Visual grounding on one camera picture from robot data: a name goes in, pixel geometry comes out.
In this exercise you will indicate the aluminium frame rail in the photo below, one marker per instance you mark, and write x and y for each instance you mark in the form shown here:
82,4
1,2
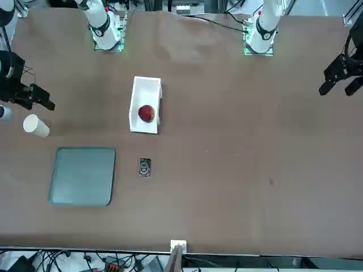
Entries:
350,17
22,10

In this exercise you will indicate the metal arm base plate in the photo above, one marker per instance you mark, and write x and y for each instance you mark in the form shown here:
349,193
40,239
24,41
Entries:
122,46
269,52

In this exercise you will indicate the white table edge bracket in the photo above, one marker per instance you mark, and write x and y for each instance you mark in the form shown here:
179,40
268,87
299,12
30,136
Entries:
183,243

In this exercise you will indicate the gray tray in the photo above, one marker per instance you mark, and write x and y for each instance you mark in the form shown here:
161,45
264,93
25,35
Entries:
82,175

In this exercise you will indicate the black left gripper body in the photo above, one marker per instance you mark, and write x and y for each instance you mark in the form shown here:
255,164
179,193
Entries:
343,69

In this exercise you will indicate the aluminium camera post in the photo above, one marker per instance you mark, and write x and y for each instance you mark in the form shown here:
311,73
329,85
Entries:
173,260

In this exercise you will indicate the orange gray power strip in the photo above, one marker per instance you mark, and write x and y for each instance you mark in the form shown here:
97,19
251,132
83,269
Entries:
112,267

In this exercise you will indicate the white plastic box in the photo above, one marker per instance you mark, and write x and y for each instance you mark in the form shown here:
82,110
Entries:
144,90

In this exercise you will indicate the white paper cup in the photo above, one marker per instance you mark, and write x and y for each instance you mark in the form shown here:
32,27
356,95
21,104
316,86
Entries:
35,126

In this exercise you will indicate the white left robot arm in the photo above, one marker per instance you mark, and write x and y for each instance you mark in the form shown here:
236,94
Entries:
265,28

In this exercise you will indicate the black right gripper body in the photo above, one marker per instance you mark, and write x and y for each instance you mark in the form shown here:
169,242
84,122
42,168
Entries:
8,88

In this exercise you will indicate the red apple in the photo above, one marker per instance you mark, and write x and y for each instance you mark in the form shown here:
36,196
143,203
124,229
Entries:
146,113

